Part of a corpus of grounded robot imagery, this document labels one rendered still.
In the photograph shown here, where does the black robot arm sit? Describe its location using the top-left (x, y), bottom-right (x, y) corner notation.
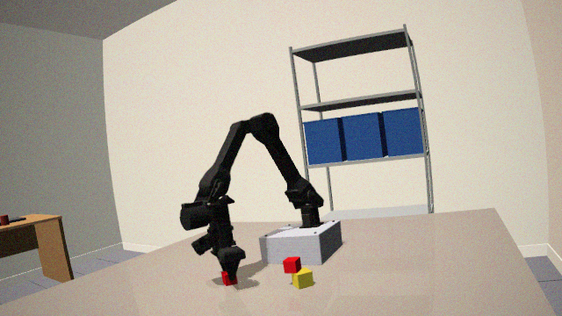
top-left (180, 112), bottom-right (324, 255)

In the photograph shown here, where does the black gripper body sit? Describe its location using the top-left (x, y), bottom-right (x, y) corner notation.
top-left (209, 222), bottom-right (246, 263)

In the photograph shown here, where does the yellow cube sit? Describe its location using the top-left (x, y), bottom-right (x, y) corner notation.
top-left (292, 267), bottom-right (313, 290)

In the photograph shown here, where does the red cube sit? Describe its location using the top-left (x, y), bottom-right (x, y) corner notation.
top-left (221, 271), bottom-right (238, 286)
top-left (283, 257), bottom-right (302, 274)

